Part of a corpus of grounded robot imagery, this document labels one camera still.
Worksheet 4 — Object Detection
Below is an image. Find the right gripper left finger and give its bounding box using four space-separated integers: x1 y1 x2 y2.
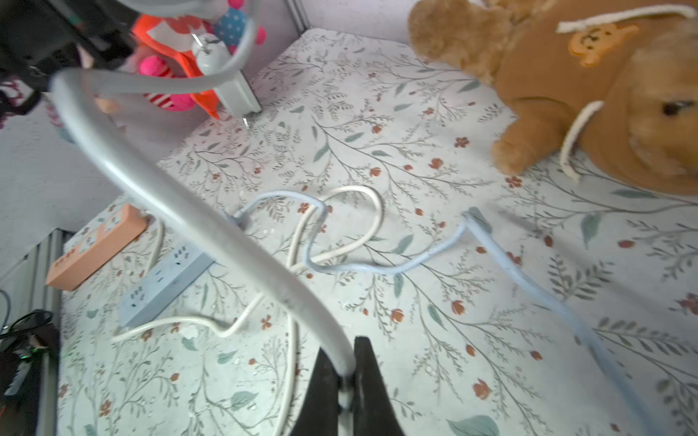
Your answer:
290 349 340 436

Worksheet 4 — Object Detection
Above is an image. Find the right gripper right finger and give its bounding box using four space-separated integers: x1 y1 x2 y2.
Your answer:
353 336 405 436

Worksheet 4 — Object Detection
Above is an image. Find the blue power strip with cord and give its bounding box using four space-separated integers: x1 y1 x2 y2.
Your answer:
115 186 662 435

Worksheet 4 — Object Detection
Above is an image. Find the pink power strip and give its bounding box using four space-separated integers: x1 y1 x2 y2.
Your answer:
45 205 148 291

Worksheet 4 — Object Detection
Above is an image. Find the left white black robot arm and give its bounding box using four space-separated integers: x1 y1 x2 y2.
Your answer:
1 0 139 117

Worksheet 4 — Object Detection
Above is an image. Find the white round alarm clock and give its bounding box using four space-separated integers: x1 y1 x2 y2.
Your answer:
192 34 262 128

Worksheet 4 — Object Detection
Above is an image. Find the white owl plush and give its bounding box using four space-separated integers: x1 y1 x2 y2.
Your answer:
206 0 248 54

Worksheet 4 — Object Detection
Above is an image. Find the orange fox plush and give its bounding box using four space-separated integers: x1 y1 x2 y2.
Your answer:
132 15 219 119

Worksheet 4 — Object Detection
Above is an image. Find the brown teddy bear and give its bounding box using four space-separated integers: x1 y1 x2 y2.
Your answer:
407 1 697 195

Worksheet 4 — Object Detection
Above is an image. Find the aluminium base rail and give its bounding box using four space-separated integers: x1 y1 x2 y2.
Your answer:
1 229 65 435

